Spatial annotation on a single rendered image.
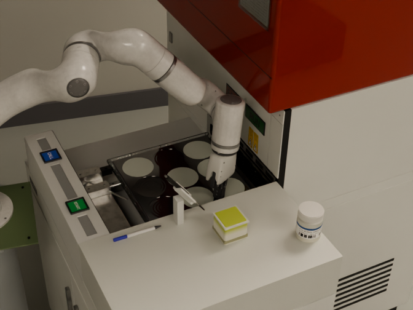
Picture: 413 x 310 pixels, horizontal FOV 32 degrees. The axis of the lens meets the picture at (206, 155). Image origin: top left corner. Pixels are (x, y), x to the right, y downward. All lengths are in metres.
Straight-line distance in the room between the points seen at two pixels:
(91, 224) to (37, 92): 0.40
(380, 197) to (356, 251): 0.24
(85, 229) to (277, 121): 0.62
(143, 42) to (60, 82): 0.24
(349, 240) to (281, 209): 0.54
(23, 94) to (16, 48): 1.98
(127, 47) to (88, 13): 2.02
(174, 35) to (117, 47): 0.79
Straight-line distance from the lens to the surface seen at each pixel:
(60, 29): 3.94
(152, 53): 1.92
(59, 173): 2.28
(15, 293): 2.55
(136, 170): 2.35
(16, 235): 2.28
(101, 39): 1.96
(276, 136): 2.14
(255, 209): 2.11
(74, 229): 2.08
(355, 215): 2.54
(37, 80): 1.97
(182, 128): 2.67
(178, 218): 2.04
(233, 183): 2.30
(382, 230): 2.70
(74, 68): 1.90
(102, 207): 2.25
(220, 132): 2.08
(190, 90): 1.99
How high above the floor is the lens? 2.37
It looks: 37 degrees down
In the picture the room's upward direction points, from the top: 1 degrees clockwise
